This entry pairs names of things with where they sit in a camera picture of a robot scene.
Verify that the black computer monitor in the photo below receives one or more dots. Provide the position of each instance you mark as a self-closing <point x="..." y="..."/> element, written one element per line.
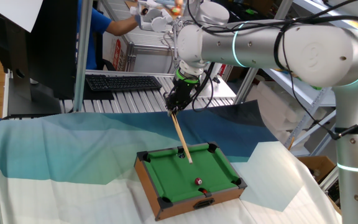
<point x="51" y="46"/>

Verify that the orange green toy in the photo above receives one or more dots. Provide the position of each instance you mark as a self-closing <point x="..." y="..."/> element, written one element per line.
<point x="176" y="11"/>

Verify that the black desk pad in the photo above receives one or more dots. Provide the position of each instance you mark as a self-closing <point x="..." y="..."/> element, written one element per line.
<point x="98" y="95"/>

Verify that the open cardboard box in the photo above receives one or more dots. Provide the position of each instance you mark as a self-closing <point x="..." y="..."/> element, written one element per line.
<point x="319" y="165"/>

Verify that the green plastic item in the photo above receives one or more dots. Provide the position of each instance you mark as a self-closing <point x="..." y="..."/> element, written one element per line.
<point x="315" y="87"/>

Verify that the mini green felt pool table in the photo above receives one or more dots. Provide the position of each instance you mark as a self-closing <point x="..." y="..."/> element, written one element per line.
<point x="185" y="177"/>

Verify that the white haptic teleoperation device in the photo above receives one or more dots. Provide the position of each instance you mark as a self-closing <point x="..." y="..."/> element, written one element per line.
<point x="158" y="23"/>

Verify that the red white label sign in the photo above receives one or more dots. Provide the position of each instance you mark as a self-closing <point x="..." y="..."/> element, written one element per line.
<point x="117" y="56"/>

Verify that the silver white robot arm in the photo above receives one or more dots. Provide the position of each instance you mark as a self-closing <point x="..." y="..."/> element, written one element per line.
<point x="259" y="46"/>

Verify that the wooden pool cue black butt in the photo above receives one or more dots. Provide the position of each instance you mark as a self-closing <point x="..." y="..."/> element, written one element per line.
<point x="181" y="138"/>

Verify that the person in blue shirt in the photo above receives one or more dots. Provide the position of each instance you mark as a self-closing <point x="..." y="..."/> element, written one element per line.
<point x="99" y="23"/>

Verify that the dark red numbered pool ball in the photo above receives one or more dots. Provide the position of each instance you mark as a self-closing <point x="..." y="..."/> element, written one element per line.
<point x="198" y="181"/>

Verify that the aluminium profile workbench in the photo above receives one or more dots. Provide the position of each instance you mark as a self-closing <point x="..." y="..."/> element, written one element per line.
<point x="148" y="46"/>

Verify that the black computer keyboard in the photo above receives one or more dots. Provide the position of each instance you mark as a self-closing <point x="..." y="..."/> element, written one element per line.
<point x="123" y="83"/>

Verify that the bright red pool ball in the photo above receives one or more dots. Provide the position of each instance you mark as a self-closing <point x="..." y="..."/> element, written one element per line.
<point x="204" y="191"/>

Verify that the white paper sheet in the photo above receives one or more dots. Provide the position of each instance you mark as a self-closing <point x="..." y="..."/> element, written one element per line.
<point x="14" y="12"/>

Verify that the flat cardboard sheet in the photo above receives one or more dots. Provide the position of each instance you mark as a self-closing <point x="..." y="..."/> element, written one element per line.
<point x="132" y="3"/>

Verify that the black office chair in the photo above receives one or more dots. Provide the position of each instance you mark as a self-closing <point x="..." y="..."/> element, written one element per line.
<point x="107" y="65"/>

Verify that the black equipment case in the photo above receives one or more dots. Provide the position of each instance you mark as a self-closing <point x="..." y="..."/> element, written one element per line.
<point x="238" y="9"/>

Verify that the person right hand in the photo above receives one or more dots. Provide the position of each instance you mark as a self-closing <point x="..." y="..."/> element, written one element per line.
<point x="137" y="21"/>

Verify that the black electronic device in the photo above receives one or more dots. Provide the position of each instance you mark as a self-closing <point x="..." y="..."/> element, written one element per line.
<point x="333" y="194"/>

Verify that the person right forearm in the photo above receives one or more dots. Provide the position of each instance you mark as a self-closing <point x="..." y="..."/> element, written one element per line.
<point x="120" y="27"/>

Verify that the blue white gradient tablecloth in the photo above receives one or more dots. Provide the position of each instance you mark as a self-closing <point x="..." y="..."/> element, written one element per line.
<point x="73" y="149"/>

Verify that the white foam packing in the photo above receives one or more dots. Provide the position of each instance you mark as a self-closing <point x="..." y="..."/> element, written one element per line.
<point x="272" y="109"/>

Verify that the grey slotted metal shelf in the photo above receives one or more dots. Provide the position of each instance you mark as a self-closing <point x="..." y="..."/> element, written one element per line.
<point x="303" y="96"/>

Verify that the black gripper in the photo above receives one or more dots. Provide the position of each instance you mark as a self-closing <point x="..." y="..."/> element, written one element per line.
<point x="184" y="89"/>

